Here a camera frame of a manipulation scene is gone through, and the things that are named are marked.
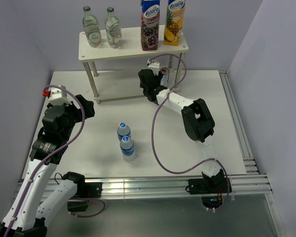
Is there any silver energy can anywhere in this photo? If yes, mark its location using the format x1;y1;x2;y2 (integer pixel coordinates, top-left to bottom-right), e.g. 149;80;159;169
160;67;170;87

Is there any plastic water bottle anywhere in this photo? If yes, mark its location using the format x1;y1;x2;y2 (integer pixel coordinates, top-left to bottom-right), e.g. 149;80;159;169
117;122;131;141
120;136;135;162

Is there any purple juice carton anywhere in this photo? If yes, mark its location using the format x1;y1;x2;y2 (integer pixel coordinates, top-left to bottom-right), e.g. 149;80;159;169
141;0;160;51

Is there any pineapple juice carton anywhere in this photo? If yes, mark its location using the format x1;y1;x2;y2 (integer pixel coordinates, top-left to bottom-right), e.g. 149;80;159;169
164;0;185;46

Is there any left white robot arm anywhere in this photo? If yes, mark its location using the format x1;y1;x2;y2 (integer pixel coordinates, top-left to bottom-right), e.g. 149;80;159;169
0;95;95;237

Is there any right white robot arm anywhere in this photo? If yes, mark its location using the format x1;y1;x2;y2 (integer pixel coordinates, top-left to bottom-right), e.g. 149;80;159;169
138;69;228;193

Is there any white two-tier shelf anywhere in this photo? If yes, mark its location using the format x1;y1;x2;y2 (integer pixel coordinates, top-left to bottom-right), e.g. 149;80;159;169
78;25;188;104

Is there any right glass water bottle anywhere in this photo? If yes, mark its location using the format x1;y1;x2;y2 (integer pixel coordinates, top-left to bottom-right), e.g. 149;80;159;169
105;7;122;49

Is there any glass water bottle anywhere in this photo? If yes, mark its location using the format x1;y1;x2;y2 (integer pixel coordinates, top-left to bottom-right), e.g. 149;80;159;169
82;6;102;48
105;7;122;49

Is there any left glass water bottle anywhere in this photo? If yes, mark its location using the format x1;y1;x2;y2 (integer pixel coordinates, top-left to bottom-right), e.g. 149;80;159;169
82;6;102;48

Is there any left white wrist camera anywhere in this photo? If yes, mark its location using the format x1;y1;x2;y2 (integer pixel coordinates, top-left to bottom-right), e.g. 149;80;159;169
42;85;71;106

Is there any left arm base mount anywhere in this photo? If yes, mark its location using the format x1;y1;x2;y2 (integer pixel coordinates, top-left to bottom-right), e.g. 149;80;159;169
67;182;103;213

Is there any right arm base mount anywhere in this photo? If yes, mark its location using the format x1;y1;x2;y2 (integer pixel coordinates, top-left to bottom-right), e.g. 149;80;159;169
185;177;232;196

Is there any aluminium frame rail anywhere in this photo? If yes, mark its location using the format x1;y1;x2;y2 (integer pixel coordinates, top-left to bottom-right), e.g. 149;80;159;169
17;70;287;237

